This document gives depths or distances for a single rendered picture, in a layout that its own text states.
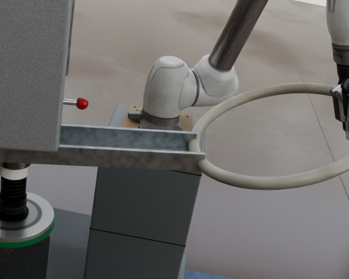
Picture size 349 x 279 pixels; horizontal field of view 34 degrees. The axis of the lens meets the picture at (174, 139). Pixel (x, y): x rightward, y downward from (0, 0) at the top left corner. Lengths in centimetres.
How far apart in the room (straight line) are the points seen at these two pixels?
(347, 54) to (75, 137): 71
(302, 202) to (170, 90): 175
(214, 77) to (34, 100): 111
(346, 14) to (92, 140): 70
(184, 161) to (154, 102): 83
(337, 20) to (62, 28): 67
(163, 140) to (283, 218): 208
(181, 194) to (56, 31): 119
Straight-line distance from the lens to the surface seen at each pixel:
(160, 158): 137
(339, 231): 355
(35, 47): 120
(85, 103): 142
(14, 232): 145
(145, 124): 223
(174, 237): 234
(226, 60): 219
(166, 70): 216
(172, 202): 225
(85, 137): 146
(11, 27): 119
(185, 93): 220
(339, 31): 146
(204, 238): 312
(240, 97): 166
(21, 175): 143
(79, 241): 293
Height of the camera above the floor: 181
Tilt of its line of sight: 26 degrees down
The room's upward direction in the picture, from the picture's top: 11 degrees clockwise
